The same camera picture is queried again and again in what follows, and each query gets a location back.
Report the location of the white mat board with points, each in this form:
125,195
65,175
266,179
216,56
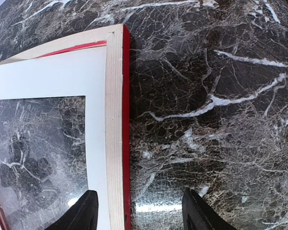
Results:
75,73

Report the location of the red wooden picture frame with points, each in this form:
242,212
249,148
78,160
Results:
116,40

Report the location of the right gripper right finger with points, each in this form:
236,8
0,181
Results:
198,215

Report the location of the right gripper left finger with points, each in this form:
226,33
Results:
83,215

